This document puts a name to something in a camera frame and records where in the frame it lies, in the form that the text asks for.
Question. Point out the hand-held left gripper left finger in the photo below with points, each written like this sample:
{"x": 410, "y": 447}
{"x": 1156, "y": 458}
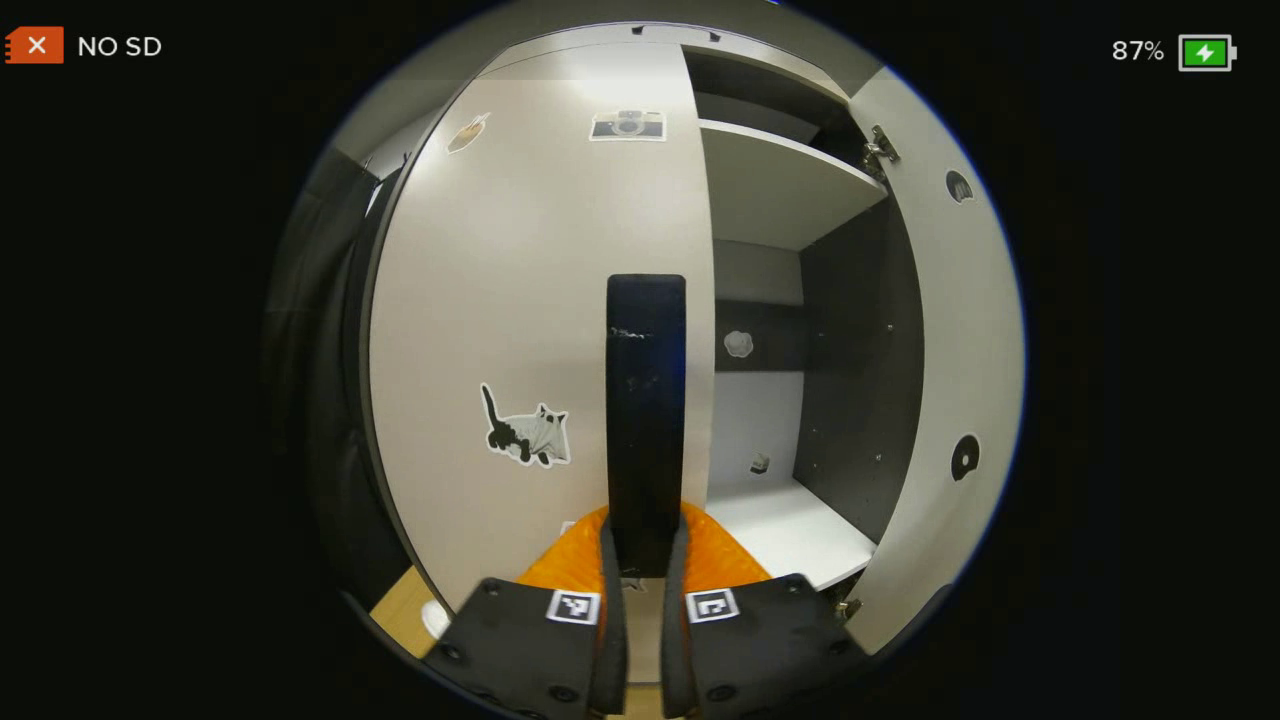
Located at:
{"x": 530, "y": 640}

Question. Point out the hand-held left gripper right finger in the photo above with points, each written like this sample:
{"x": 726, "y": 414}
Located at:
{"x": 770, "y": 640}

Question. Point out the beige double-door shoe cabinet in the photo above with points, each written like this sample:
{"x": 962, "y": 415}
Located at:
{"x": 860, "y": 350}

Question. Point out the beige cabinet door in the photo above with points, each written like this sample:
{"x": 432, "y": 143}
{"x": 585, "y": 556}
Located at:
{"x": 530, "y": 270}
{"x": 960, "y": 330}

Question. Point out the metal door hinge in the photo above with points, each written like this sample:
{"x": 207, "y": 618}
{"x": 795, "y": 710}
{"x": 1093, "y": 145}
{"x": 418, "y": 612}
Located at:
{"x": 849, "y": 607}
{"x": 880, "y": 148}

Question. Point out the white round object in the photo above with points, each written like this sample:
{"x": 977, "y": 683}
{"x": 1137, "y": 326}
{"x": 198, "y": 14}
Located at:
{"x": 436, "y": 618}

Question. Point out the white inner shelf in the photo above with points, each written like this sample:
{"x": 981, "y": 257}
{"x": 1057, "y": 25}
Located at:
{"x": 775, "y": 190}
{"x": 785, "y": 530}

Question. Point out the black backdrop cloth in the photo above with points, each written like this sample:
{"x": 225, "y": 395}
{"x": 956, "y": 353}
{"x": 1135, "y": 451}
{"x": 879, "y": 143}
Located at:
{"x": 320, "y": 400}

